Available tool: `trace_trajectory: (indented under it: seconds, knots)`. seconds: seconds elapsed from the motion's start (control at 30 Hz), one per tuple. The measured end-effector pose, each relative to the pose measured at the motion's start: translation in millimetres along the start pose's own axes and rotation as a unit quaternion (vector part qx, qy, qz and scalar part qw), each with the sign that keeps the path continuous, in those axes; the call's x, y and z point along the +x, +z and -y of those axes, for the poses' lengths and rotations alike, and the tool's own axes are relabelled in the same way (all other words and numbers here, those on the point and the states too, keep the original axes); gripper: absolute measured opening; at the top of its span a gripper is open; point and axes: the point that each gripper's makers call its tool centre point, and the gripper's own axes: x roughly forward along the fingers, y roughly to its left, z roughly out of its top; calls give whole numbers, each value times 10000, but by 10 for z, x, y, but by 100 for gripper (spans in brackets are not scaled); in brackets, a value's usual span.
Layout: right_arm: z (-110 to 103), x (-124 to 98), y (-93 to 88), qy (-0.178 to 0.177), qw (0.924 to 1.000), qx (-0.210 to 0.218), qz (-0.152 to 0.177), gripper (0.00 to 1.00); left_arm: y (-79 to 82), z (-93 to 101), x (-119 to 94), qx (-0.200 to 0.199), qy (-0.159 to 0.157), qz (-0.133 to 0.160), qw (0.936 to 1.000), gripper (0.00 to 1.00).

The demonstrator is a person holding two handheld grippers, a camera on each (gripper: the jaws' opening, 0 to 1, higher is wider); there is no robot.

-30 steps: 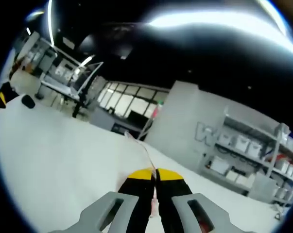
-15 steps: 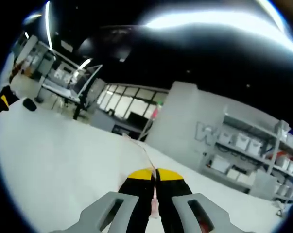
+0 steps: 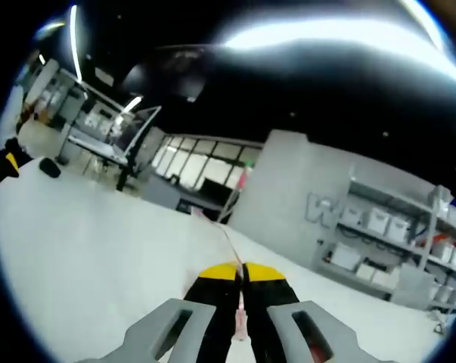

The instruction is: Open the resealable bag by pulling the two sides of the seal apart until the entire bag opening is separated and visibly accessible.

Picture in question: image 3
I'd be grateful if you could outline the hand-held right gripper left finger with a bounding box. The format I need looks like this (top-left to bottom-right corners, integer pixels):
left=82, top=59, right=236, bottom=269
left=76, top=263, right=240, bottom=363

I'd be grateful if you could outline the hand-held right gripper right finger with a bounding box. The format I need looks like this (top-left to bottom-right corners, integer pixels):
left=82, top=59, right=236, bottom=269
left=242, top=262, right=399, bottom=363

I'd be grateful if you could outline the clear resealable bag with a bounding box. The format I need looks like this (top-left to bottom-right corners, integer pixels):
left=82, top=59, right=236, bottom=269
left=191, top=206, right=250, bottom=343

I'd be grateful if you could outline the black computer mouse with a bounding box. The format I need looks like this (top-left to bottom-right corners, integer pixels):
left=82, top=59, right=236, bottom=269
left=39, top=157, right=62, bottom=178

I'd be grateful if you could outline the white standing desk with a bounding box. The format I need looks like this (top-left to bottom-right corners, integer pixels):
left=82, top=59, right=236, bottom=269
left=57, top=132, right=138, bottom=175

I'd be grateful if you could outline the grey low cabinet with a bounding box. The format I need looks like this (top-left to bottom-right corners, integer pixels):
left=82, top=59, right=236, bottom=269
left=142, top=177, right=228, bottom=220

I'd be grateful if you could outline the computer monitor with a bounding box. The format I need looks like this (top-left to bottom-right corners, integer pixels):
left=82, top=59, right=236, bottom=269
left=119, top=105, right=163, bottom=162

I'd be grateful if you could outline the black flat monitor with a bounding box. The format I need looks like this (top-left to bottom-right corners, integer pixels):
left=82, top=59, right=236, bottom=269
left=201, top=178, right=233, bottom=207

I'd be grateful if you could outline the grey metal shelf rack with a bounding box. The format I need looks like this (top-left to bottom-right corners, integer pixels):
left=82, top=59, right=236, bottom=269
left=312, top=164, right=456, bottom=317

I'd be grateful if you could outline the group of white storage bins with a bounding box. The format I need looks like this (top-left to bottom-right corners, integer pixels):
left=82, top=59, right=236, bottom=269
left=331, top=188, right=456, bottom=303

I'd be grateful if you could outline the pink hanging item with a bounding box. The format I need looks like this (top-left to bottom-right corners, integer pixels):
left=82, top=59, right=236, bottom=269
left=237, top=164, right=251, bottom=190

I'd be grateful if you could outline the ceiling-hung dark screen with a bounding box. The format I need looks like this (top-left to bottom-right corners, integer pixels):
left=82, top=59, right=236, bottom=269
left=123, top=44, right=206, bottom=103

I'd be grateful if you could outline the ceiling light strip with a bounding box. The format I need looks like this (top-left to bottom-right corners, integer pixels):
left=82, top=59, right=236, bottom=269
left=208, top=11, right=456, bottom=94

